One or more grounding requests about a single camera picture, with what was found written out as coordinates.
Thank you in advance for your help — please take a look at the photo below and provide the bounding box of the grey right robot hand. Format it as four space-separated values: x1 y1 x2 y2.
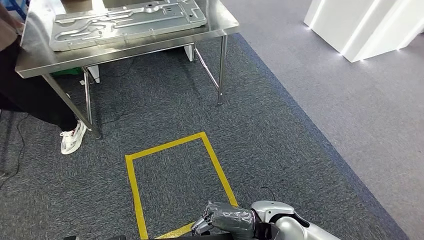
191 202 258 238

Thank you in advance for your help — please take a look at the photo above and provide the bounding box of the stainless steel workbench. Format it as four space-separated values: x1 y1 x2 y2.
14 0 240 141

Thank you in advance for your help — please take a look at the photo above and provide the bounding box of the yellow floor tape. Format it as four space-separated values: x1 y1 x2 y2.
125 131 239 240

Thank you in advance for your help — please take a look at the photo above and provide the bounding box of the grey metal panel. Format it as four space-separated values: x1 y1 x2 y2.
49 0 208 53

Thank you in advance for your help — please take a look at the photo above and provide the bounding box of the green box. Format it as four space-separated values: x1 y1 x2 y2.
51 67 83 78

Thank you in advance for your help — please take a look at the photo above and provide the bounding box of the white lit display plinth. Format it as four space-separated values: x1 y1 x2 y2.
304 0 424 64

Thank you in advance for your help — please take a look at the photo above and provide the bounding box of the person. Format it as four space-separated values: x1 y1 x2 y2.
0 3 88 156

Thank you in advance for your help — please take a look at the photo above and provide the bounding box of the blue metal stand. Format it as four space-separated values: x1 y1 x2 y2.
0 0 31 21

